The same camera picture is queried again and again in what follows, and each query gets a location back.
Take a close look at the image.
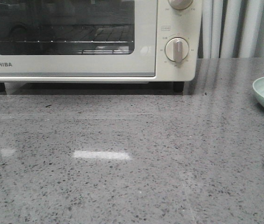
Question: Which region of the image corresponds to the lower cream timer knob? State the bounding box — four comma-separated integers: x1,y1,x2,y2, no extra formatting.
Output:
165,37,189,63

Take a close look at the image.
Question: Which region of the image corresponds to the wire oven rack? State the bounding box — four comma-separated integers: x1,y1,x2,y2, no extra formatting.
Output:
0,25,135,55

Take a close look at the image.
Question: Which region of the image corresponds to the pale grey curtain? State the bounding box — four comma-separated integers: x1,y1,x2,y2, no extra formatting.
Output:
198,0,264,59

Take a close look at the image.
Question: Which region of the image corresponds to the glass oven door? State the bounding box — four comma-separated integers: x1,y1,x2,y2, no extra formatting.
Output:
0,0,157,78

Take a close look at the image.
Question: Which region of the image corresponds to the upper cream temperature knob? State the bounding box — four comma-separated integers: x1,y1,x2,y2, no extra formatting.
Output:
168,0,193,10

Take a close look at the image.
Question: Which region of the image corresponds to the cream Toshiba toaster oven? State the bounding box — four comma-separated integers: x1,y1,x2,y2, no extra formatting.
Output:
0,0,203,92

